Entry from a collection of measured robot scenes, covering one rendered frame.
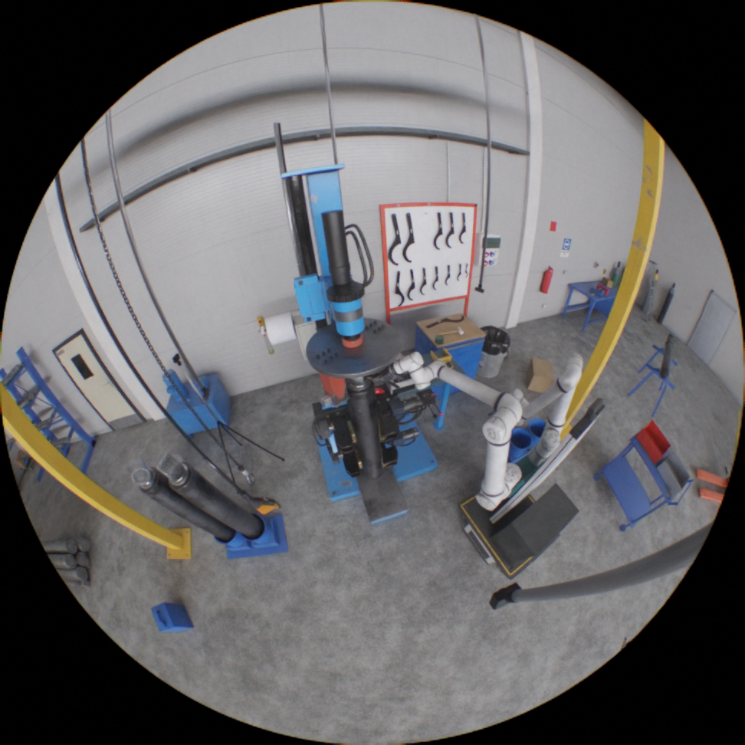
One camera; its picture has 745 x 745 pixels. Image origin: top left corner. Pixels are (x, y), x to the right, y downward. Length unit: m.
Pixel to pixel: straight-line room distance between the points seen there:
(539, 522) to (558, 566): 1.12
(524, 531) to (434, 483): 1.29
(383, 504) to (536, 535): 1.48
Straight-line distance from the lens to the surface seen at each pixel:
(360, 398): 1.73
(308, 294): 1.64
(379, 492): 2.74
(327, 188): 1.66
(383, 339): 1.55
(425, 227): 3.68
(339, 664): 2.87
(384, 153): 3.47
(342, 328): 1.42
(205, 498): 1.94
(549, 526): 2.22
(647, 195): 2.86
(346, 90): 3.56
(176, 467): 1.74
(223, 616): 3.25
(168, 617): 3.30
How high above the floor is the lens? 2.70
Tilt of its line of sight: 42 degrees down
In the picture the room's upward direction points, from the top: 6 degrees counter-clockwise
